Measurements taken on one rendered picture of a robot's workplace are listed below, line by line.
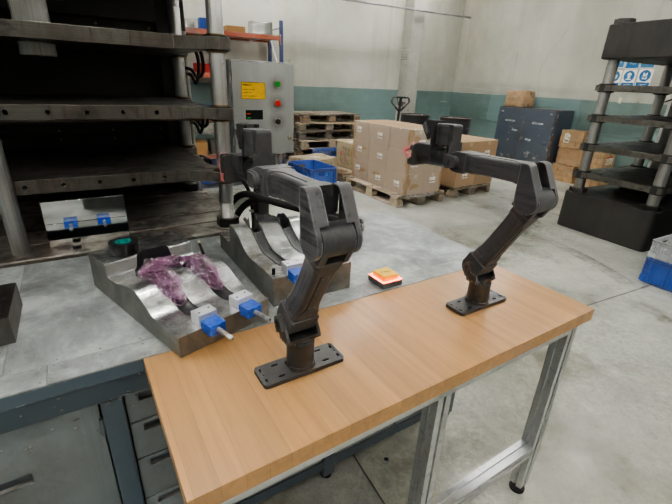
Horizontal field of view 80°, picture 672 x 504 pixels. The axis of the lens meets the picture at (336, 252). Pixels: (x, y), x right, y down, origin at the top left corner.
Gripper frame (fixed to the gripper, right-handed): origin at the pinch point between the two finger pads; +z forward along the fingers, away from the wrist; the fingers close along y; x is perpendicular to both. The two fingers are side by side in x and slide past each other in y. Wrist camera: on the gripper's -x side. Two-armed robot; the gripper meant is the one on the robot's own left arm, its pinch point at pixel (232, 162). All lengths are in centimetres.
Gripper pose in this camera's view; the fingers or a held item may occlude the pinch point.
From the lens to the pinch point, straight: 112.4
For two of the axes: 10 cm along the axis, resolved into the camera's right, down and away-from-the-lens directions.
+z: -5.4, -3.1, 7.8
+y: -8.4, 1.8, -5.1
